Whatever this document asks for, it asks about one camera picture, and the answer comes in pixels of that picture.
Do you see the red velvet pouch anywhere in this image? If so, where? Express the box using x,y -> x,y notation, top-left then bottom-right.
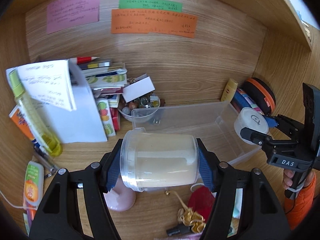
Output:
177,183 -> 215,233

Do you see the beige foam jar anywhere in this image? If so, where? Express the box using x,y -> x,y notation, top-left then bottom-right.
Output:
120,127 -> 199,192

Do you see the pink round jar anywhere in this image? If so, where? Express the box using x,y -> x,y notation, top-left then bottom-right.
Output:
104,176 -> 136,212

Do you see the teal small bottle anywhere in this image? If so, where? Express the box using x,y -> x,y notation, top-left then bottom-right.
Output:
231,189 -> 243,231

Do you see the dark green spray bottle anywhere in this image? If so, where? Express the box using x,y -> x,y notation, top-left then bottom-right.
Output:
166,224 -> 191,237

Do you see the person's right hand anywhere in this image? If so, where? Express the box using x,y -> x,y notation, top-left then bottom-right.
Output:
281,168 -> 316,190

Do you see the black orange round case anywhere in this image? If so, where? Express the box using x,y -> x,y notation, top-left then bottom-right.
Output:
241,77 -> 276,115

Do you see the clear plastic storage bin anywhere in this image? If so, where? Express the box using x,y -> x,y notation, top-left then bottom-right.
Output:
132,102 -> 260,165

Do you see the fruit pattern box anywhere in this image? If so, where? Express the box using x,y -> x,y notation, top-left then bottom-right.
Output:
96,99 -> 116,137

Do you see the yellow sunscreen bottle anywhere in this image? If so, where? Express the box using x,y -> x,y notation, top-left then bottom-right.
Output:
220,78 -> 238,102

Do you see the bowl of beads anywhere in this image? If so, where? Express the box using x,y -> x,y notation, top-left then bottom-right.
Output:
117,93 -> 161,124

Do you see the metal nail clipper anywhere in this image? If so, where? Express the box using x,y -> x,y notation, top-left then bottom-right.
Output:
33,145 -> 60,178

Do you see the stack of books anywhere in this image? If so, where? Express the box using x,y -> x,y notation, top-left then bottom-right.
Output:
70,57 -> 127,108

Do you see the white small box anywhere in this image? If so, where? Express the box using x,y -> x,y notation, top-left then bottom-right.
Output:
122,74 -> 155,102

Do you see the white green orange tube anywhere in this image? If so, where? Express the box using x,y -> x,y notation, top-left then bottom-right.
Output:
23,161 -> 44,207

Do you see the yellow green spray bottle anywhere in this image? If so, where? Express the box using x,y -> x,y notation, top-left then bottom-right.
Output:
9,70 -> 63,157

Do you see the white paper bag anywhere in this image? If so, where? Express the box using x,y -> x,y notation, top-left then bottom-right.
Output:
5,60 -> 107,144

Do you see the orange marker pen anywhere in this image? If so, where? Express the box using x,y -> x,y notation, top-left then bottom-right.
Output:
22,196 -> 37,235

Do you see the orange tube box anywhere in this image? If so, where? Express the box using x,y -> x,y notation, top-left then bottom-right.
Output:
9,105 -> 40,148

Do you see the orange sticky note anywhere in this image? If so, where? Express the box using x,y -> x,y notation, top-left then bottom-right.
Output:
111,9 -> 198,38

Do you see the pink sticky note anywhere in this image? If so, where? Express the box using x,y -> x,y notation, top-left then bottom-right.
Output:
46,0 -> 100,34

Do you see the green sticky note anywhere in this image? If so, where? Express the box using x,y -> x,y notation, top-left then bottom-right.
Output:
119,0 -> 183,12

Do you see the white earphone cable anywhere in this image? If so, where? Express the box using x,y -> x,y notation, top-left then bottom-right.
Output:
0,189 -> 37,211

